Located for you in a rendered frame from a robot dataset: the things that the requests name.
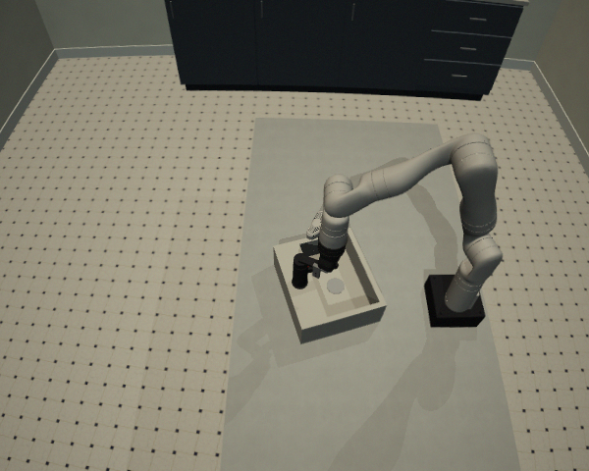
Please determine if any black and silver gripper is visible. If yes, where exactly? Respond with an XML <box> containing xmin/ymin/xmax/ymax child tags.
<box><xmin>306</xmin><ymin>211</ymin><xmax>348</xmax><ymax>279</ymax></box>

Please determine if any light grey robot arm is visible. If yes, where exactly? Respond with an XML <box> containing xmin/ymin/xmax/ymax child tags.
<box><xmin>321</xmin><ymin>133</ymin><xmax>503</xmax><ymax>312</ymax></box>

